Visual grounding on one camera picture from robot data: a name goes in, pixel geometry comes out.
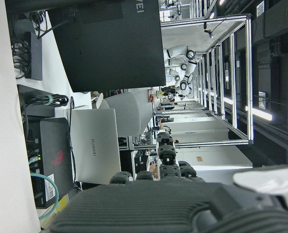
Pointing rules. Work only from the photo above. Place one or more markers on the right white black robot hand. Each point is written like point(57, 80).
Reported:
point(146, 208)

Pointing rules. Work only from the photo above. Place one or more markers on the silver Huawei laptop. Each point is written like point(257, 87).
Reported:
point(95, 145)

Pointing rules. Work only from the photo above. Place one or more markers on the white partition panel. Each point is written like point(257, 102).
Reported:
point(219, 155)

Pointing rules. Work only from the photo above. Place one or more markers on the grey fabric chair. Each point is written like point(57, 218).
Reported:
point(126, 114)

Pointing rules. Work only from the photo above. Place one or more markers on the black computer red logo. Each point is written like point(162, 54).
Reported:
point(54, 145)

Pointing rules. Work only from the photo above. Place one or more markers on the white humanoid robot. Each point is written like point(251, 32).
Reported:
point(190, 70)

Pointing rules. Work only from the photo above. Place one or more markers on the ceiling light strip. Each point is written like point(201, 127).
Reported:
point(260, 114)

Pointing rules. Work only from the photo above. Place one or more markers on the black Huawei monitor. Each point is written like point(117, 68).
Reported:
point(109, 48)

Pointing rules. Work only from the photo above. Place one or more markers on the black docking hub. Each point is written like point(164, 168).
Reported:
point(35, 58)

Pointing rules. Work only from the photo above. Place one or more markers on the aluminium frame cage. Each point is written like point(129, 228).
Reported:
point(249, 72)

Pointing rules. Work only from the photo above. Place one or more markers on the black camera on frame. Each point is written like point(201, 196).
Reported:
point(208, 31)

